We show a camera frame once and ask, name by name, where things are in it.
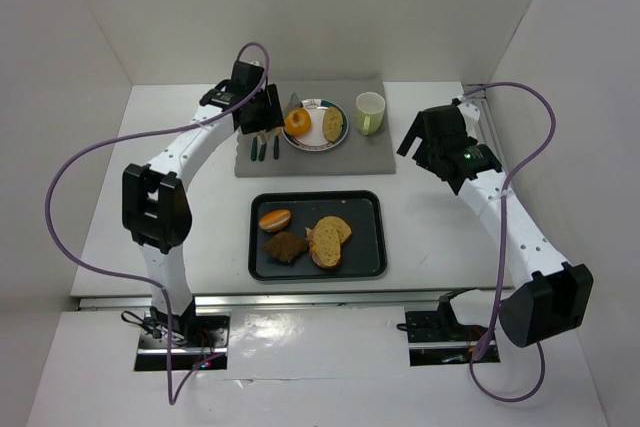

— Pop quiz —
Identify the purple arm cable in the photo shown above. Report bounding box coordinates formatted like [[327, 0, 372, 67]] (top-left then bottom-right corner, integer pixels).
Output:
[[44, 42, 274, 406], [462, 81, 557, 403]]

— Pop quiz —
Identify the gold fork green handle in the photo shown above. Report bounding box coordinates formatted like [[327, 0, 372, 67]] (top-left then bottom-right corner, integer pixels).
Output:
[[258, 131, 269, 162]]

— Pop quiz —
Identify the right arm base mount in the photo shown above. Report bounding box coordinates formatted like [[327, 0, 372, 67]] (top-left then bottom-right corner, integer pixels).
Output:
[[396, 289, 487, 367]]

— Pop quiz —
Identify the glazed round bun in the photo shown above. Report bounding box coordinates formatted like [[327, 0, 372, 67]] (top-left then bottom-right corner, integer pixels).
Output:
[[258, 209, 292, 233]]

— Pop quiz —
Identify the aluminium rail at right wall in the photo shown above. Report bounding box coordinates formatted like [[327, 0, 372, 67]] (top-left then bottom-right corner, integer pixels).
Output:
[[464, 91, 500, 156]]

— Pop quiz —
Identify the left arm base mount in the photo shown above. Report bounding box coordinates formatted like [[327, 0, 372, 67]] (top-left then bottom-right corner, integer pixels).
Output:
[[120, 310, 231, 372]]

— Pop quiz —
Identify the white plate with coloured rim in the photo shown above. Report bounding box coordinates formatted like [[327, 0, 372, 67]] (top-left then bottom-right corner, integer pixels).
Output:
[[283, 99, 349, 152]]

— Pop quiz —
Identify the dark brown bread piece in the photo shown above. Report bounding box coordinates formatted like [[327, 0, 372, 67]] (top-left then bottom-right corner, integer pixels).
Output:
[[261, 232, 309, 264]]

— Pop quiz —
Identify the aluminium rail at front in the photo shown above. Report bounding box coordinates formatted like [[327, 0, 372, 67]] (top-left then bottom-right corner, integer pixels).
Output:
[[79, 289, 453, 311]]

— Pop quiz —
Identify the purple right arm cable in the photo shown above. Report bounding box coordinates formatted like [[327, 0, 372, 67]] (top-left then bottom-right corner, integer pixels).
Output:
[[462, 81, 557, 403]]

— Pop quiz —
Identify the gold spoon green handle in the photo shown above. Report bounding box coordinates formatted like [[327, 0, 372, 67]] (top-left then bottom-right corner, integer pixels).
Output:
[[250, 133, 260, 162]]

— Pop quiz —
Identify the large seeded bread slice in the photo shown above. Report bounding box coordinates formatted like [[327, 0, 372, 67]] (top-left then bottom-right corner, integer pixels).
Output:
[[305, 216, 343, 270]]

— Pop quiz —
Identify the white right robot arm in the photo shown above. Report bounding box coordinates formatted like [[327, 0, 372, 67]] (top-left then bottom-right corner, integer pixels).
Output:
[[397, 100, 594, 348]]

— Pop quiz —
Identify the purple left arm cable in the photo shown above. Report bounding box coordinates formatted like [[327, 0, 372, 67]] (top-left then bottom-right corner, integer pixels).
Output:
[[44, 42, 274, 406]]

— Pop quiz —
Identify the black rectangular tray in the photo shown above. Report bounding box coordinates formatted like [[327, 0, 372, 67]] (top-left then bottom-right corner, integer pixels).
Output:
[[248, 190, 387, 283]]

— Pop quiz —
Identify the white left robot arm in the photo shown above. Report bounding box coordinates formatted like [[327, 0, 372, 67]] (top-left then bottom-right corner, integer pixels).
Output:
[[122, 60, 283, 339]]

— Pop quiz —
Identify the pale green mug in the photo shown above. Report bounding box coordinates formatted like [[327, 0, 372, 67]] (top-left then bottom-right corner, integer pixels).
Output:
[[356, 92, 386, 136]]

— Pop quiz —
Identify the small seeded bread slice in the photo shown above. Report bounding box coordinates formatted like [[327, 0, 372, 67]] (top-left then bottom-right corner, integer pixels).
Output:
[[322, 107, 344, 142]]

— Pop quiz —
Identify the gold knife green handle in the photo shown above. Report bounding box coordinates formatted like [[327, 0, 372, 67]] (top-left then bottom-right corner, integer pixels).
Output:
[[272, 127, 281, 160]]

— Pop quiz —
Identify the orange bagel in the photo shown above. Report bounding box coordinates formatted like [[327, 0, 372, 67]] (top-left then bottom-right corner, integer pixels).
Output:
[[284, 108, 312, 137]]

